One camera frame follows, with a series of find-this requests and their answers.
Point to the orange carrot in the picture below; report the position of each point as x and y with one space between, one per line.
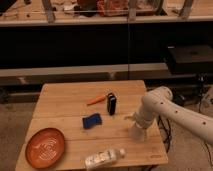
96 100

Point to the wooden table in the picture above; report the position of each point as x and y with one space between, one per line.
64 105

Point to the metal shelf rack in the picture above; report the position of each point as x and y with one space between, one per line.
42 40

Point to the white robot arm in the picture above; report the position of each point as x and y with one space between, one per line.
159 102

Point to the blue sponge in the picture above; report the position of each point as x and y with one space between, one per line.
91 121

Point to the black box on shelf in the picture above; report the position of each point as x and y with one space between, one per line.
195 59

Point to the black eraser block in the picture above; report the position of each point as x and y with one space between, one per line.
111 103

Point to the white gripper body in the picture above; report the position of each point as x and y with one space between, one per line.
139 120

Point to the orange ribbed plate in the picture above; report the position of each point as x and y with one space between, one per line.
45 148

